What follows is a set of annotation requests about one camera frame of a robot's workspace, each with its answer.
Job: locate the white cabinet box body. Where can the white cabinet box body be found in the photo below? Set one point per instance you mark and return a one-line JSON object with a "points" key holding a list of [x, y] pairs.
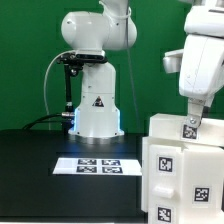
{"points": [[147, 142]]}

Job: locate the white cabinet block part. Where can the white cabinet block part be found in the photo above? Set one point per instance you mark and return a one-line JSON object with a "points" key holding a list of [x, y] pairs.
{"points": [[173, 127]]}

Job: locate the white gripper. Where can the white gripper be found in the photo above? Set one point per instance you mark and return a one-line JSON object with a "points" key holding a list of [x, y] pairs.
{"points": [[202, 67]]}

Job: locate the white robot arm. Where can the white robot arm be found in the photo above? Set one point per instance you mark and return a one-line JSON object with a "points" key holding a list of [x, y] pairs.
{"points": [[97, 118]]}

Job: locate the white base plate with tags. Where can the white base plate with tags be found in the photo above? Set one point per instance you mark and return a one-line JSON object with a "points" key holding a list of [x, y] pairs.
{"points": [[95, 166]]}

